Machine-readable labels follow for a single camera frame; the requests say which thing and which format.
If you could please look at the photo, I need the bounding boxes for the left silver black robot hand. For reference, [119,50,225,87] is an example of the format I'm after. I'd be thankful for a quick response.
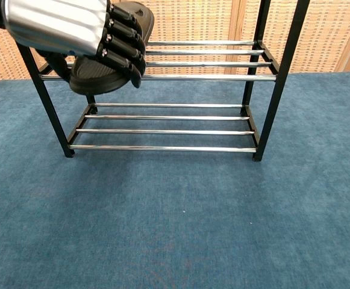
[0,0,148,90]

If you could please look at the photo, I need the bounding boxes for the black slide sandal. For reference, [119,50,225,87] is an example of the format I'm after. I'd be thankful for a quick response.
[68,1,155,96]

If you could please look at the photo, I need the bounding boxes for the black chrome shoe rack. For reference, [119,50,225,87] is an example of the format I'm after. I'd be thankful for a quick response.
[16,0,311,163]

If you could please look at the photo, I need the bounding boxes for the woven bamboo folding screen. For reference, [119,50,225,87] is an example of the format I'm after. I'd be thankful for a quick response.
[0,0,350,82]

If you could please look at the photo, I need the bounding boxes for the blue carpet mat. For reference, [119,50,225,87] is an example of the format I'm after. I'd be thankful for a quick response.
[0,70,350,289]

